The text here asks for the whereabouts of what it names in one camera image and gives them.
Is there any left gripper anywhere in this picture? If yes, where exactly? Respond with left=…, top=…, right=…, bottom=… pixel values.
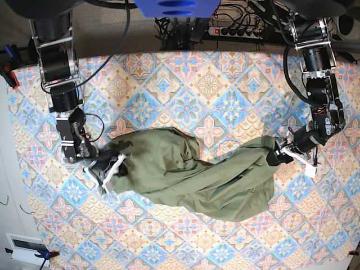
left=266, top=123, right=321, bottom=178

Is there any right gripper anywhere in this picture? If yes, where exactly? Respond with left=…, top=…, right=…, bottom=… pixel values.
left=83, top=151, right=131, bottom=195

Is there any green t-shirt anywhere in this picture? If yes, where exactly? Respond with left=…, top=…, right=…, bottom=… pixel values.
left=104, top=128, right=277, bottom=222

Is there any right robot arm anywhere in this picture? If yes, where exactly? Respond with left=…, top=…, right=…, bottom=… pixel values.
left=6, top=1, right=128, bottom=195

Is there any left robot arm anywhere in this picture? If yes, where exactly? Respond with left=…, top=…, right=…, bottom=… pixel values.
left=267, top=11, right=345, bottom=178

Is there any patterned tablecloth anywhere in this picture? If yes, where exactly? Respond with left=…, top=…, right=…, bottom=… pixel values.
left=6, top=52, right=359, bottom=269

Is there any blue clamp lower left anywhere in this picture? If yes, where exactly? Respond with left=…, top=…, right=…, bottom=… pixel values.
left=5, top=248, right=60, bottom=269

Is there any blue clamp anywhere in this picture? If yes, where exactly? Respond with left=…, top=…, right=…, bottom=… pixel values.
left=1, top=44, right=20, bottom=89
left=5, top=248, right=60, bottom=269

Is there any red clamp lower right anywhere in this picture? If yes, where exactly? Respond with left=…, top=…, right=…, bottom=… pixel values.
left=348, top=250, right=359, bottom=256

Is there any white power strip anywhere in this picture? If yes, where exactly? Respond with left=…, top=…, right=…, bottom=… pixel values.
left=208, top=26, right=260, bottom=39

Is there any blue clamp upper left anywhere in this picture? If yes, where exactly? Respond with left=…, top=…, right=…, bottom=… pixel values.
left=1, top=44, right=20, bottom=89

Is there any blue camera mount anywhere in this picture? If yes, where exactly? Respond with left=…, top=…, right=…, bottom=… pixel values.
left=134, top=0, right=221, bottom=18

